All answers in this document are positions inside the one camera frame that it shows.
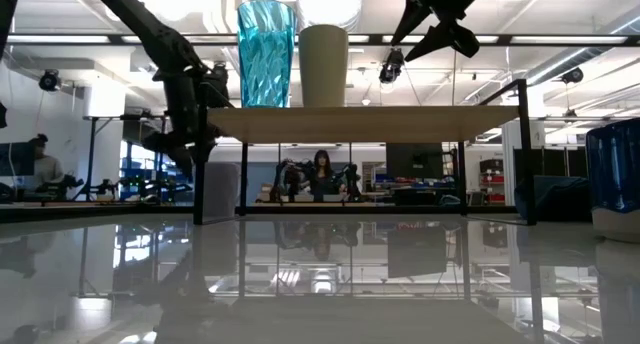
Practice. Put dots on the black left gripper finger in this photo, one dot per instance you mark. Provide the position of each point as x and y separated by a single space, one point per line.
175 151
209 144

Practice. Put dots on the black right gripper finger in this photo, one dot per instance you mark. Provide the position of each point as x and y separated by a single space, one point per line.
455 36
412 19

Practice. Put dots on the blue transparent faceted tumbler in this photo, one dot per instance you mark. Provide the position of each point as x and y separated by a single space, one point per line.
266 54

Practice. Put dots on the cream plastic cup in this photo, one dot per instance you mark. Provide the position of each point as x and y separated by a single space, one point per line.
323 69

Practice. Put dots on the blue ceramic mug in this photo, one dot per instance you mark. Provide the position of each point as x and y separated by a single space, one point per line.
617 174

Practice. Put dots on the black background robot arm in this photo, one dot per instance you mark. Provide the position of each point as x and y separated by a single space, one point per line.
290 179
351 181

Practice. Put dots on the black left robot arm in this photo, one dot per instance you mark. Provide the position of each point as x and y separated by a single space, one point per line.
150 29

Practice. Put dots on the grey panel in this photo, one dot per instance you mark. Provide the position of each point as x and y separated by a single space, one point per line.
222 189

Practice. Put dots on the person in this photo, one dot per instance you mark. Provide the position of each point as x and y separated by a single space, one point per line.
47 169
322 176

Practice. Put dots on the black monitor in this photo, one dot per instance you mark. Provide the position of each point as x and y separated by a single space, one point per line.
415 161

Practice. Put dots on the rack with red bins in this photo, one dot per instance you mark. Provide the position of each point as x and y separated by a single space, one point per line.
492 181

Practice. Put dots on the dark blue bean bag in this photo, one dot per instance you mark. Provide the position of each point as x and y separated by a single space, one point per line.
555 199

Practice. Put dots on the black ceiling camera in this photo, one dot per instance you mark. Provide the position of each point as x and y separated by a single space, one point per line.
391 66
572 76
48 80

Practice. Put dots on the wooden shelf with black frame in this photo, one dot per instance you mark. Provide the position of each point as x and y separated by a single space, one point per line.
375 124

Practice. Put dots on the dark wall monitor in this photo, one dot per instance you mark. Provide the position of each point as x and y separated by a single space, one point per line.
17 159

